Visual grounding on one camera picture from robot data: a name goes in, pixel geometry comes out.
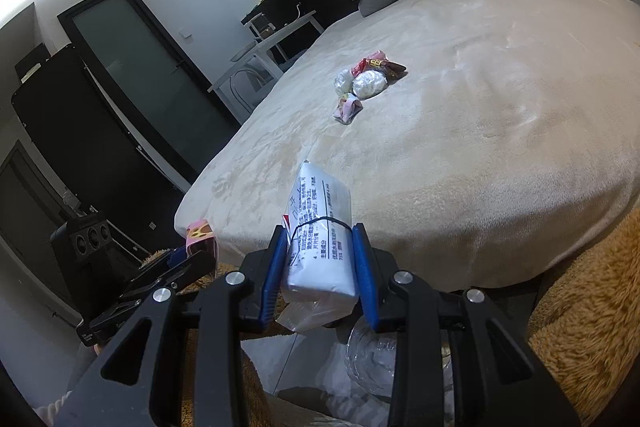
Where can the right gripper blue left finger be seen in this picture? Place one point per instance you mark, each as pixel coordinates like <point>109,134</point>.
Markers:
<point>275,259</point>

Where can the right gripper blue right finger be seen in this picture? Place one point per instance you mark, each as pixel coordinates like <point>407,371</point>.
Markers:
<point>366,275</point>

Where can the pink sunflower snack wrapper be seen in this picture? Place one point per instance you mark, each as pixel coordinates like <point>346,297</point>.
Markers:
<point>201,242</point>

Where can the white printed tissue pack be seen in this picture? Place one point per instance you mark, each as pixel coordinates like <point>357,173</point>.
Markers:
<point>320,265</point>

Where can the pink printed carton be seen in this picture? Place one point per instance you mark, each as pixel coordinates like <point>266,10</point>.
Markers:
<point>347,109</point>

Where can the large white plastic bag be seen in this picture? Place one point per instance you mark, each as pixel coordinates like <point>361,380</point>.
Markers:
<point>368,84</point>

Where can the small white plastic bag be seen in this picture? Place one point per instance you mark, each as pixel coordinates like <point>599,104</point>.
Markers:
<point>343,82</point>

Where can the red snack wrapper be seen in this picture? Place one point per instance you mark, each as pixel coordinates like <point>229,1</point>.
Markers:
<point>374,60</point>

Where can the dark brown snack wrapper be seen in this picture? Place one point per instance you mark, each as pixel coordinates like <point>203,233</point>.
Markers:
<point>393,71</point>

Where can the clear trash bin bag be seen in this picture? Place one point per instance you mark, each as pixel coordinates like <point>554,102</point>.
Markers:
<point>300,372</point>

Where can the white chair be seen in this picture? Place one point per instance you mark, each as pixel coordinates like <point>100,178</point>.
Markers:
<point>250,85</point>

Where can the beige plush bed blanket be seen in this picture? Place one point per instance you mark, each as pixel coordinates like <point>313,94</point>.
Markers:
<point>511,143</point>

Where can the brown fluffy rug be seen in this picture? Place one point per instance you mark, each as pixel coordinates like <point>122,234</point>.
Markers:
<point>585,327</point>

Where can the white desk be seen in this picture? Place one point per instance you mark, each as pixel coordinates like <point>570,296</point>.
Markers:
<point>259,51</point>

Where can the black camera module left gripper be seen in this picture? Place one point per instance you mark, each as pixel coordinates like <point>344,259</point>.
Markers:
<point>81,248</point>

